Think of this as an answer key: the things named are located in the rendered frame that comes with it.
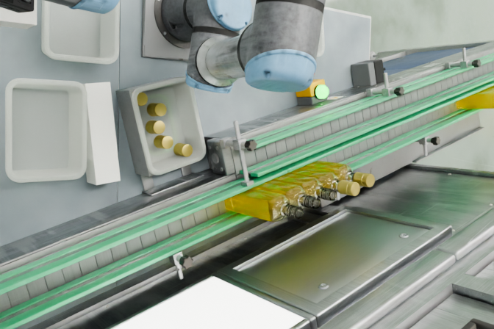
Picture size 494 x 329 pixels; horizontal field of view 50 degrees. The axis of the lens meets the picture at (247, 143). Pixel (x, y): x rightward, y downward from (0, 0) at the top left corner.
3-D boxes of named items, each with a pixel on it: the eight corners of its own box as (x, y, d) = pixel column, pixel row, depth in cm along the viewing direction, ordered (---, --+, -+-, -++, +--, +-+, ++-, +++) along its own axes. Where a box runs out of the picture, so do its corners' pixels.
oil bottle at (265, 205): (225, 210, 139) (278, 225, 122) (221, 190, 138) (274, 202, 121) (242, 203, 142) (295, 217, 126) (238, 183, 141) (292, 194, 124)
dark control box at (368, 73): (352, 87, 186) (370, 86, 179) (348, 64, 184) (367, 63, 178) (367, 81, 191) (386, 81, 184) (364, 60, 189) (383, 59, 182)
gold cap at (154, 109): (145, 104, 135) (153, 104, 132) (157, 101, 137) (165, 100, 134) (148, 117, 136) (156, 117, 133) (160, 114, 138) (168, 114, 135)
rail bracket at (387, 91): (364, 97, 171) (398, 97, 161) (361, 75, 170) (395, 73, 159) (372, 95, 174) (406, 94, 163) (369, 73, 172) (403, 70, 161)
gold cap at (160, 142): (152, 136, 137) (160, 137, 134) (164, 133, 139) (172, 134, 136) (155, 150, 138) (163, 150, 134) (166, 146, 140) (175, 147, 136)
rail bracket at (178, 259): (157, 273, 128) (186, 288, 118) (151, 247, 127) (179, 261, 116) (171, 266, 131) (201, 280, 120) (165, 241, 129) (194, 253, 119)
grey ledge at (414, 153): (300, 203, 169) (326, 208, 160) (295, 178, 167) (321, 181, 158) (459, 127, 224) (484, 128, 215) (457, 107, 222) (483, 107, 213)
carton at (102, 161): (87, 182, 129) (96, 185, 124) (76, 84, 126) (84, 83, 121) (110, 178, 133) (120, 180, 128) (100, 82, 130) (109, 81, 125)
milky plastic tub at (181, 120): (135, 174, 137) (151, 178, 130) (115, 90, 132) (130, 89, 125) (191, 155, 146) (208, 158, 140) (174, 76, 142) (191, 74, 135)
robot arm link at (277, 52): (231, 39, 136) (339, 4, 85) (223, 95, 137) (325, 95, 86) (186, 29, 132) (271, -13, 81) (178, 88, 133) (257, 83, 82)
